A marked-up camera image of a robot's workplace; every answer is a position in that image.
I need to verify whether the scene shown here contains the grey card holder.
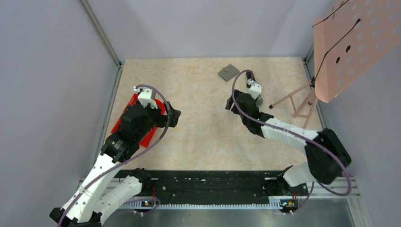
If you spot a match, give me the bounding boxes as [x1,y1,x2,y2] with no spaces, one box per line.
[218,64,239,82]

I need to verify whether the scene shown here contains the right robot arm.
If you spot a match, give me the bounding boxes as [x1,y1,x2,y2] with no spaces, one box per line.
[225,89,352,187]

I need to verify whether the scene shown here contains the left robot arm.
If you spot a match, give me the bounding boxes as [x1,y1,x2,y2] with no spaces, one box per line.
[50,102,182,227]

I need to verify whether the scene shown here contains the red plastic bin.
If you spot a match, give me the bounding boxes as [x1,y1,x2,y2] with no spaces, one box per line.
[111,94,156,148]

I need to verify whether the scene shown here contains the black microphone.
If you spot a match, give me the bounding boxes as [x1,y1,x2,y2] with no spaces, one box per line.
[246,71,263,107]

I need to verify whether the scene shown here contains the pink music stand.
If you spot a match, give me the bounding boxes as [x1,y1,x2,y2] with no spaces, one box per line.
[269,0,401,129]

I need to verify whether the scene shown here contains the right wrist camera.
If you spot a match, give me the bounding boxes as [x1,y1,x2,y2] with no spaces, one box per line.
[246,79,262,100]

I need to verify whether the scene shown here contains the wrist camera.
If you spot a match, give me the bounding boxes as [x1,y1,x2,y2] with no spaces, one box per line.
[134,87,158,109]
[246,79,262,100]

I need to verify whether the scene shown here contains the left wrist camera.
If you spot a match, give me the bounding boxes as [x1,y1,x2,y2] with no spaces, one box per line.
[134,87,158,109]

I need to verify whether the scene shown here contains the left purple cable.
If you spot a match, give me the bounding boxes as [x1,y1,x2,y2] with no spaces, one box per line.
[56,84,171,227]

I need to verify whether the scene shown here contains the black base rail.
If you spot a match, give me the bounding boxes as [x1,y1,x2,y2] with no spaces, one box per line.
[116,169,309,206]

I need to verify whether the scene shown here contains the aluminium frame post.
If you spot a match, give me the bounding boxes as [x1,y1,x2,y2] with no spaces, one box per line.
[78,0,122,68]

